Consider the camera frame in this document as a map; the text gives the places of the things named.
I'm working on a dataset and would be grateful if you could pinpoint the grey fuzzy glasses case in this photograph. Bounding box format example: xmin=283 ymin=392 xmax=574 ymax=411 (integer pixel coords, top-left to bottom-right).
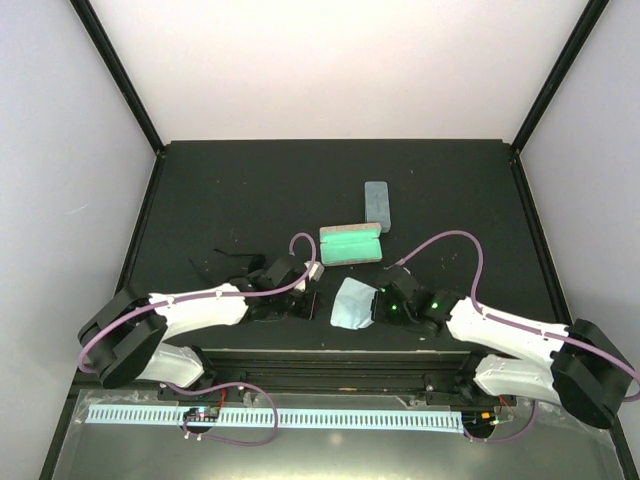
xmin=319 ymin=222 xmax=383 ymax=266

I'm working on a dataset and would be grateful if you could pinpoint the blue fuzzy glasses case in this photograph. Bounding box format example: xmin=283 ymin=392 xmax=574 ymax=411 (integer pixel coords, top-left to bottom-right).
xmin=364 ymin=181 xmax=391 ymax=233

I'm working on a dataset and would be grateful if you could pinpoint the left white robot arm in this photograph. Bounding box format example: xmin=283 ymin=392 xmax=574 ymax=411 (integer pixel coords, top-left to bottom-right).
xmin=78 ymin=255 xmax=324 ymax=399

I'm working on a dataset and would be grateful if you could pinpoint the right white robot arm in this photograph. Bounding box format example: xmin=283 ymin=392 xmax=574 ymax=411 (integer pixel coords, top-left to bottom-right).
xmin=371 ymin=266 xmax=633 ymax=429

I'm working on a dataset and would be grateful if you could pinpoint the left green circuit board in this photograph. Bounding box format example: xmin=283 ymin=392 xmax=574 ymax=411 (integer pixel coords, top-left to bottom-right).
xmin=183 ymin=406 xmax=220 ymax=422

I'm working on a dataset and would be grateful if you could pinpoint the right small circuit board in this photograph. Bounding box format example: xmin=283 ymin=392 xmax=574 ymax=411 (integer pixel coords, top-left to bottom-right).
xmin=462 ymin=411 xmax=502 ymax=429

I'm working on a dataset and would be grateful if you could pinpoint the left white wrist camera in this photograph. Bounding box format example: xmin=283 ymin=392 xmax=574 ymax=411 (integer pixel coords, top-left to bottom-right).
xmin=294 ymin=261 xmax=325 ymax=292

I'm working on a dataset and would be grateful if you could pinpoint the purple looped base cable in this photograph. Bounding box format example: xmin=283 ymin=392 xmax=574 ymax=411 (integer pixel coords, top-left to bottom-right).
xmin=164 ymin=382 xmax=286 ymax=445

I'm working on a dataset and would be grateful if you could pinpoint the white slotted cable duct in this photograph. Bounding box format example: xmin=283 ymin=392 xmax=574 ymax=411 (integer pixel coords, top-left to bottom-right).
xmin=85 ymin=405 xmax=464 ymax=434

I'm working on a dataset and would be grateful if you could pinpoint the left black frame post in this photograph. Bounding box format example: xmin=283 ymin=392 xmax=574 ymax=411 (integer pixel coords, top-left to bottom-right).
xmin=70 ymin=0 xmax=165 ymax=154

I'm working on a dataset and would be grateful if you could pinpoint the black frame post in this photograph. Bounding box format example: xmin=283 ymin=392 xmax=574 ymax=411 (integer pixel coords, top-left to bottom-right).
xmin=70 ymin=0 xmax=165 ymax=154
xmin=511 ymin=0 xmax=609 ymax=154

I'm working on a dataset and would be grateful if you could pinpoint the right black frame post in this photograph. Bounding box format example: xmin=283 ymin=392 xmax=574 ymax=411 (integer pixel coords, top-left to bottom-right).
xmin=511 ymin=0 xmax=609 ymax=154

